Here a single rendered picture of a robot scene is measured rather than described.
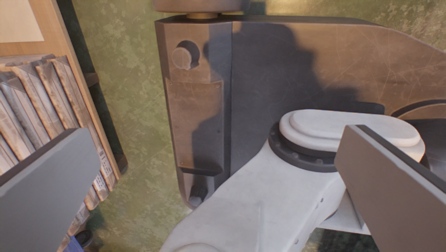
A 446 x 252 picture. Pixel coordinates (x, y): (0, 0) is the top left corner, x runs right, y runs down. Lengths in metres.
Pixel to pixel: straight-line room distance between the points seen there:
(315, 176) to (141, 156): 0.71
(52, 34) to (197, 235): 0.66
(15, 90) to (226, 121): 0.47
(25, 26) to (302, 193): 0.77
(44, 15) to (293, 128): 0.66
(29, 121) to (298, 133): 0.60
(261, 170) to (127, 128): 0.63
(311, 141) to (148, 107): 0.57
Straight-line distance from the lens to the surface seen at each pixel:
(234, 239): 0.22
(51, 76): 0.72
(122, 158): 0.96
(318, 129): 0.36
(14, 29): 0.85
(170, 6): 0.45
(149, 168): 0.96
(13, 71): 0.69
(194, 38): 0.43
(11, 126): 0.66
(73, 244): 1.34
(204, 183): 0.59
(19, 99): 0.68
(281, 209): 0.29
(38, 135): 0.71
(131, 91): 0.79
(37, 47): 0.82
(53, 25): 0.75
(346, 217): 0.49
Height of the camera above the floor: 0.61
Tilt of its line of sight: 57 degrees down
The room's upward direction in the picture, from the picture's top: 160 degrees counter-clockwise
